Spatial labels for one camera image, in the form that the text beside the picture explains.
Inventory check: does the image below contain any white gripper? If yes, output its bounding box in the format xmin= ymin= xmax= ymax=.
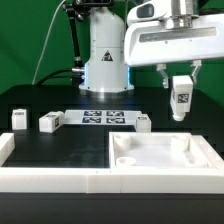
xmin=124 ymin=14 xmax=224 ymax=89

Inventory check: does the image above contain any white square tabletop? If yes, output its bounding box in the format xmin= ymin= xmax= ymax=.
xmin=109 ymin=132 xmax=214 ymax=169

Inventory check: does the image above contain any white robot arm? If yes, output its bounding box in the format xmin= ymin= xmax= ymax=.
xmin=79 ymin=0 xmax=224 ymax=98

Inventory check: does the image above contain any white marker plate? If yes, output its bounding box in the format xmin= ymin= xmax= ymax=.
xmin=64 ymin=110 xmax=141 ymax=125

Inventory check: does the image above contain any white U-shaped fence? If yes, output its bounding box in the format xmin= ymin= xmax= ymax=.
xmin=0 ymin=133 xmax=224 ymax=194

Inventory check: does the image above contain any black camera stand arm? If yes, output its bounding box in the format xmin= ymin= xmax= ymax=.
xmin=63 ymin=0 xmax=90 ymax=68

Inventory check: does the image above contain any black cable bundle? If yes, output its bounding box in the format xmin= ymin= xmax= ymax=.
xmin=34 ymin=68 xmax=84 ymax=87

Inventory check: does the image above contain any white cable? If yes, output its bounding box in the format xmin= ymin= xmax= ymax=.
xmin=31 ymin=0 xmax=68 ymax=86

